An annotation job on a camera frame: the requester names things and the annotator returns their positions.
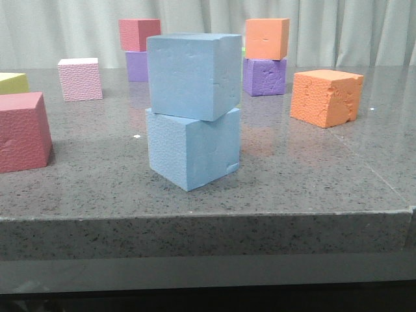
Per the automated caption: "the grey-green curtain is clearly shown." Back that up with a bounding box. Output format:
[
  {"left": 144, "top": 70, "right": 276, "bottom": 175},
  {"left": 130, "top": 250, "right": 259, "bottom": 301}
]
[{"left": 1, "top": 1, "right": 415, "bottom": 69}]

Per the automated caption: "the pink foam block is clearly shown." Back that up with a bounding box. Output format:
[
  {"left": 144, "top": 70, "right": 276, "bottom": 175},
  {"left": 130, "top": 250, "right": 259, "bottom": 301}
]
[{"left": 58, "top": 58, "right": 103, "bottom": 101}]

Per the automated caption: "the damaged orange foam block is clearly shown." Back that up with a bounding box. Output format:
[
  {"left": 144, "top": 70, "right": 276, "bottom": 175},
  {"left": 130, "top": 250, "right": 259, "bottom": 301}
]
[{"left": 290, "top": 70, "right": 364, "bottom": 128}]

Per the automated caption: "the large red foam block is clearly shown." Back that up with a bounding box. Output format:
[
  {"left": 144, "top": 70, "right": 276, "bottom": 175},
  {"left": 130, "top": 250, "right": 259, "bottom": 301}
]
[{"left": 1, "top": 92, "right": 52, "bottom": 173}]

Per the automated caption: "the yellow foam block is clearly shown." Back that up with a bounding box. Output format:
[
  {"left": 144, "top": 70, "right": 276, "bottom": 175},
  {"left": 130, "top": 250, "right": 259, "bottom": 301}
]
[{"left": 0, "top": 72, "right": 29, "bottom": 95}]

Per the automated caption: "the purple foam block under orange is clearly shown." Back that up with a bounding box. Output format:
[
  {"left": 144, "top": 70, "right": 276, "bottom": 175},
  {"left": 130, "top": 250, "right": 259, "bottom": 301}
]
[{"left": 243, "top": 58, "right": 287, "bottom": 96}]

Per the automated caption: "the large light blue foam block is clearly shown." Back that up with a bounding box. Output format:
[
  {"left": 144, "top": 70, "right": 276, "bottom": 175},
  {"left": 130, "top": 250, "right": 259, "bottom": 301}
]
[{"left": 146, "top": 108, "right": 241, "bottom": 191}]

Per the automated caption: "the small light blue foam block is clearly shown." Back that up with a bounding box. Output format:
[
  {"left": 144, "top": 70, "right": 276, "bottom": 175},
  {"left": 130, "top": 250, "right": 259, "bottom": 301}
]
[{"left": 147, "top": 32, "right": 242, "bottom": 122}]

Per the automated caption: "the red stacked foam block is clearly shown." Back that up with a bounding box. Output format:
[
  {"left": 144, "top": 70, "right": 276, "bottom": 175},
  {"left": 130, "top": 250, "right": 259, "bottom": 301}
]
[{"left": 118, "top": 19, "right": 161, "bottom": 51}]

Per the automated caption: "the orange stacked foam block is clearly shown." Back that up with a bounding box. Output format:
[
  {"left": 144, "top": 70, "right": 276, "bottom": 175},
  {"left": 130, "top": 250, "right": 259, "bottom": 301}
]
[{"left": 245, "top": 18, "right": 290, "bottom": 60}]

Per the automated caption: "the green foam block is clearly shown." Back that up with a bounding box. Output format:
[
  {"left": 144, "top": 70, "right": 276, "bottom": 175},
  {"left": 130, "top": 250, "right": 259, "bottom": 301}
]
[{"left": 241, "top": 47, "right": 246, "bottom": 82}]

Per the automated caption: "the purple foam block under red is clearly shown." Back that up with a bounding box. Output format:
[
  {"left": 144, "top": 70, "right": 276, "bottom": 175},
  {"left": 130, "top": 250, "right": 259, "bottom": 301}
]
[{"left": 125, "top": 51, "right": 148, "bottom": 82}]

